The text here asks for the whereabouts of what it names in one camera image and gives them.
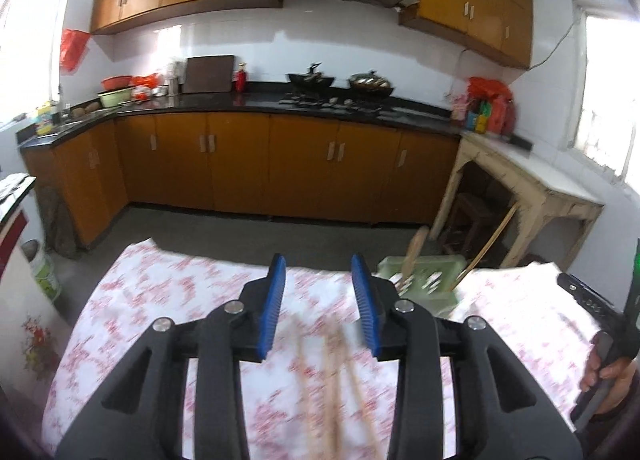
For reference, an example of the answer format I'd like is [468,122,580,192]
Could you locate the worn cream side table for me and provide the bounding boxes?
[430,132,606,271]

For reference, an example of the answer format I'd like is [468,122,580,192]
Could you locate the cluster of condiment bottles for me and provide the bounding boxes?
[450,92,492,134]

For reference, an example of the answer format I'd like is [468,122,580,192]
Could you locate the white plastic bucket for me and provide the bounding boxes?
[22,240,63,301]

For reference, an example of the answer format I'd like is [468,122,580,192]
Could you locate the window beside sink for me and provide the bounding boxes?
[0,0,76,127]

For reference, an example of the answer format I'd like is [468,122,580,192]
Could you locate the hanging red plastic bag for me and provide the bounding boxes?
[60,28,91,73]

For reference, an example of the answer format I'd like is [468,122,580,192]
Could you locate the pale green basin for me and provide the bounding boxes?
[97,88,136,108]

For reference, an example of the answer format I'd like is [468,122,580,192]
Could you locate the dark sack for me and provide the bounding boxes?
[40,185,78,259]

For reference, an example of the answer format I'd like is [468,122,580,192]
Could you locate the red floral tablecloth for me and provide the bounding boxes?
[42,237,608,460]

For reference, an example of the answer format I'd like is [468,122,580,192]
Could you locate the barred window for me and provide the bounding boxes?
[572,0,640,187]

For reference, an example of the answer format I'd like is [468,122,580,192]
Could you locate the wall cable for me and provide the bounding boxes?
[450,14,576,105]

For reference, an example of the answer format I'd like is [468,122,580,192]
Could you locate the brown base cabinets black counter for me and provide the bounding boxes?
[15,82,463,247]

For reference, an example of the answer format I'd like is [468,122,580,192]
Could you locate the lidded cooking pot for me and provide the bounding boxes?
[348,70,395,96]

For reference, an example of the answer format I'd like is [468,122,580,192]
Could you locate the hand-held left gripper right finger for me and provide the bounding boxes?
[350,254,583,460]

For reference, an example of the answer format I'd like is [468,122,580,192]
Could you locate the black gas stove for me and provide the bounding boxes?
[279,92,383,113]

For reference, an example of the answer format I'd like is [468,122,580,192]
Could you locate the condiment bottles with red bag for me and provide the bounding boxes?
[467,77,516,135]

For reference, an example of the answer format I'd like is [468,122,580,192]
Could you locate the green perforated utensil holder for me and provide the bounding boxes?
[377,256,463,318]

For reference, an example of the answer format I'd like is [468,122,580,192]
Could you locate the dark wooden stool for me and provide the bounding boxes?
[442,192,493,255]

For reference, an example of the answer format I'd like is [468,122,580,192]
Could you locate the person's right hand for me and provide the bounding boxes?
[580,334,640,416]

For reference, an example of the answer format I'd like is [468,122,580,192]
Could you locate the yellow detergent bottle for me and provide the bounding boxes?
[35,102,55,137]

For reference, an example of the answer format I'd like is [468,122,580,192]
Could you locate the dark wooden cutting board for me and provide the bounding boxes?
[181,56,236,93]

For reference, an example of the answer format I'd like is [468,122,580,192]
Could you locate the black wok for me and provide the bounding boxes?
[286,62,335,90]

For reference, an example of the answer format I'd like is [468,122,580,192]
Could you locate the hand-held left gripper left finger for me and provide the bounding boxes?
[55,254,288,460]

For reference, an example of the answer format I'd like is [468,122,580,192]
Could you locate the white floral cabinet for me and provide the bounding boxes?
[0,172,73,391]

